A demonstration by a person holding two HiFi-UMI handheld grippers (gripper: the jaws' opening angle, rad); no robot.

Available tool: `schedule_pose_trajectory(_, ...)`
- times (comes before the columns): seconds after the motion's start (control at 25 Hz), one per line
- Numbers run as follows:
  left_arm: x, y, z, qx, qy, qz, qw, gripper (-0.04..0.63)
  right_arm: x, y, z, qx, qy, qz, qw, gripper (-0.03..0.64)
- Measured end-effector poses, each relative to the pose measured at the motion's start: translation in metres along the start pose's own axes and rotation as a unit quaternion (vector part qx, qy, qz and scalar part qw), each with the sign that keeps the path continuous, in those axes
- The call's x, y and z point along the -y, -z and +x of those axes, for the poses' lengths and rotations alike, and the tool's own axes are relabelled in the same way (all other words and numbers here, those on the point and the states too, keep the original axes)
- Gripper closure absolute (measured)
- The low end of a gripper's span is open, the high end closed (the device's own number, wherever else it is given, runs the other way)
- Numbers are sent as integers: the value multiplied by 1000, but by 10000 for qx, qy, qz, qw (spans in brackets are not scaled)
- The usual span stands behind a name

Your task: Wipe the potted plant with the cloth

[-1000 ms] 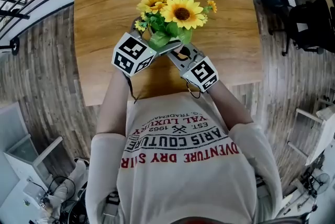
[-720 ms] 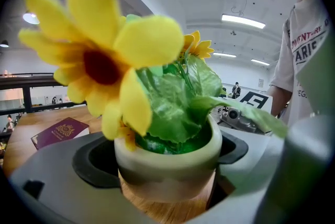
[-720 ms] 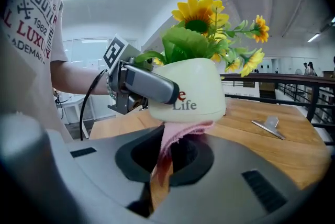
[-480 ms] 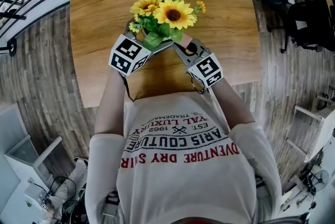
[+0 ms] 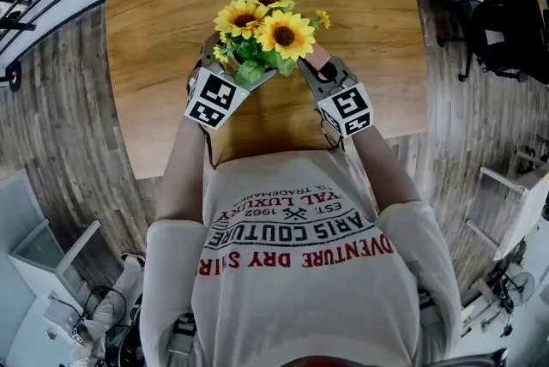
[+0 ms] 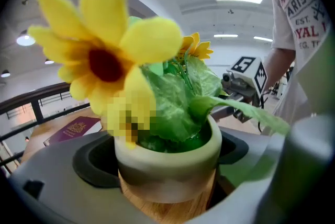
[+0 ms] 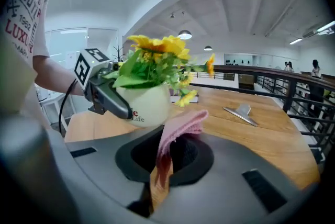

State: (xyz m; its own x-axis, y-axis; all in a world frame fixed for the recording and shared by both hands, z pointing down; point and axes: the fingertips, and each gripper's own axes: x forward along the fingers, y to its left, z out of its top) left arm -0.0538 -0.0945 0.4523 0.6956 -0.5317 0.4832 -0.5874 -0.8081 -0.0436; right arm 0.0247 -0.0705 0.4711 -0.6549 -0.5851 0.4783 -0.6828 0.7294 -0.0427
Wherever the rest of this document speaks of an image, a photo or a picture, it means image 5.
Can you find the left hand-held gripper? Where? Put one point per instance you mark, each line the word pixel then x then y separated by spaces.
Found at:
pixel 214 99

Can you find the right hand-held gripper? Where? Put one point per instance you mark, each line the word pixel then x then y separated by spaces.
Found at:
pixel 347 108

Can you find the pink cloth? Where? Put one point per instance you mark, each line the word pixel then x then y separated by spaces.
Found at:
pixel 319 57

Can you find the sunflower bouquet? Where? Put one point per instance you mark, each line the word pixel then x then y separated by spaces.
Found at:
pixel 283 35

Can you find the person's right forearm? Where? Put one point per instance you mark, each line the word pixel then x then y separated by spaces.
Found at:
pixel 386 172

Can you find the person's left forearm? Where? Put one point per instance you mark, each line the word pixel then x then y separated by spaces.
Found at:
pixel 182 176

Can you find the person's left hand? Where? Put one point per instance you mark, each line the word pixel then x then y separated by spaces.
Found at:
pixel 192 78

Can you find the black office chair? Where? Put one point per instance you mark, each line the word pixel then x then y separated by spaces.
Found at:
pixel 506 35

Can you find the person's white printed shirt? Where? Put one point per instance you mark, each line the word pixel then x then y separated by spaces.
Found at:
pixel 300 305

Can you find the white glass cabinet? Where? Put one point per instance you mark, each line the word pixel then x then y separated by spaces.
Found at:
pixel 34 245

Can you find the small floor fan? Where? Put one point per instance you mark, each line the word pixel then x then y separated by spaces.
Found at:
pixel 519 288

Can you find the white desk frame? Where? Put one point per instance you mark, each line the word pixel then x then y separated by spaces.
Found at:
pixel 527 211

